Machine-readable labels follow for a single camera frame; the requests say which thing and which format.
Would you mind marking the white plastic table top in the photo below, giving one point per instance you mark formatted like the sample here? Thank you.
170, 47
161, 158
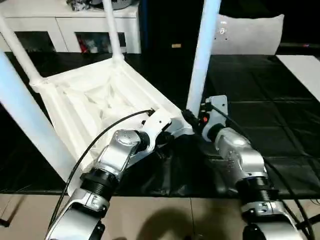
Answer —
87, 82

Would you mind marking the white cabinet with glass doors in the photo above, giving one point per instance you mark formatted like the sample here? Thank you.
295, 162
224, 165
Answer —
62, 25

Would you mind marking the grey cushion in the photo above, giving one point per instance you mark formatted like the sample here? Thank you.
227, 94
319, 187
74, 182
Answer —
250, 37

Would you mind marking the black horizontal bar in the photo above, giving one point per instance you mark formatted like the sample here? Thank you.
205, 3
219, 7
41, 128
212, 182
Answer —
300, 45

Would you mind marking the black metal table frame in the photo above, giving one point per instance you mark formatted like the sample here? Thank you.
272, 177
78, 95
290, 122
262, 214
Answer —
6, 223
308, 221

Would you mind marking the grey round container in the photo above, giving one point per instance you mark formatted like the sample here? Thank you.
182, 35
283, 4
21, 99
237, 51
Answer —
120, 3

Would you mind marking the black box with gold label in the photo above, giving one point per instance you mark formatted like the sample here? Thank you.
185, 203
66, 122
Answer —
170, 25

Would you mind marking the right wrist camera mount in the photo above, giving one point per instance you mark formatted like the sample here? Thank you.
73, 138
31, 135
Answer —
217, 110

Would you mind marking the white flat board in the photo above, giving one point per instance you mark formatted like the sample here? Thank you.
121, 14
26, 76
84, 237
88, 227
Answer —
302, 72

